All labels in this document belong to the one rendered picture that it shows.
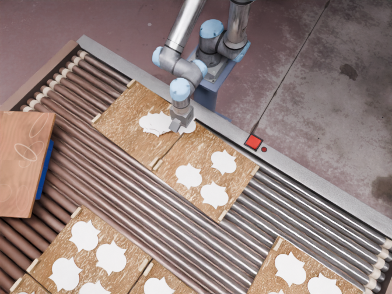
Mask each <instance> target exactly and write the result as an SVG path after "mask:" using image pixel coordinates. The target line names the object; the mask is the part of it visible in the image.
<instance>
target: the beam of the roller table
mask: <svg viewBox="0 0 392 294"><path fill-rule="evenodd" d="M76 42H77V43H79V45H80V47H81V48H82V50H83V51H85V52H87V53H88V54H89V55H90V56H92V57H93V58H95V59H97V60H98V61H100V62H102V63H103V64H105V65H107V66H108V67H110V68H111V69H113V70H115V71H116V72H118V73H119V74H121V75H122V76H124V77H126V78H127V79H129V80H133V79H135V80H136V81H138V82H139V83H141V84H142V85H144V86H145V87H147V88H148V89H150V90H151V91H152V92H154V93H156V94H157V95H158V96H160V97H161V98H163V99H164V100H165V101H167V102H169V103H170V104H171V102H172V100H171V96H170V86H169V85H167V84H165V83H164V82H162V81H161V80H159V79H158V78H156V77H154V76H152V75H151V74H149V73H147V72H146V71H144V70H143V69H141V68H139V67H137V66H136V65H134V64H132V63H131V62H129V61H127V60H126V59H124V58H123V57H121V56H119V55H117V54H116V53H114V52H112V51H111V50H109V49H108V48H106V47H104V46H102V45H101V44H99V43H97V42H96V41H94V40H92V39H91V38H89V37H88V36H86V35H83V36H82V37H81V38H80V39H79V40H78V41H76ZM171 105H172V104H171ZM190 105H191V106H193V107H194V117H196V119H195V121H197V122H199V123H200V124H202V125H204V126H205V127H207V128H209V129H210V130H212V131H213V132H215V133H217V134H218V135H220V136H221V137H223V138H225V139H226V140H228V141H229V142H231V143H233V144H234V145H236V146H238V147H239V148H241V149H242V150H244V151H246V152H247V153H249V154H251V155H252V156H254V157H255V158H257V159H258V160H260V161H262V162H264V163H265V164H266V165H268V166H270V167H272V168H273V169H275V170H276V171H278V172H280V173H281V174H283V175H284V176H286V177H288V178H289V179H291V180H293V181H294V182H296V183H298V184H299V185H301V186H302V187H304V188H305V189H307V190H309V191H310V192H312V193H313V194H316V195H317V196H318V197H320V198H322V199H323V200H325V201H327V202H328V203H330V204H331V205H333V206H335V207H336V208H338V209H340V210H341V211H343V212H345V213H346V214H348V215H349V216H351V217H353V218H354V219H356V220H357V221H359V222H360V223H362V224H364V225H365V226H367V227H369V228H370V229H372V230H374V231H375V232H377V233H378V234H380V235H382V236H383V237H386V238H388V239H390V240H391V241H392V219H390V218H388V217H387V216H385V215H383V214H382V213H380V212H378V211H377V210H375V209H373V208H372V207H370V206H368V205H367V204H365V203H364V202H362V201H360V200H358V199H357V198H355V197H353V196H352V195H350V194H348V193H347V192H345V191H344V190H342V189H340V188H338V187H337V186H335V185H333V184H332V183H330V182H329V181H327V180H325V179H323V178H322V177H320V176H318V175H317V174H315V173H313V172H312V171H310V170H309V169H307V168H305V167H303V166H302V165H300V164H299V163H297V162H295V161H294V160H292V159H290V158H289V157H287V156H285V155H284V154H282V153H281V152H278V151H277V150H275V149H274V148H272V147H270V146H269V145H267V144H266V143H264V142H262V144H261V145H260V147H259V148H258V150H257V151H256V152H255V151H253V150H251V149H250V148H248V147H246V146H244V145H243V144H244V143H245V141H246V139H247V138H248V137H249V135H250V134H249V133H247V132H246V131H243V130H242V129H240V128H239V127H237V126H235V125H234V124H232V123H231V122H229V121H227V120H226V119H224V118H222V117H221V116H219V115H217V114H215V113H214V112H212V111H211V110H209V109H207V108H206V107H204V106H202V105H200V104H199V103H197V102H196V101H194V100H192V99H190ZM263 146H264V147H266V148H267V151H266V152H262V151H261V148H262V147H263Z"/></svg>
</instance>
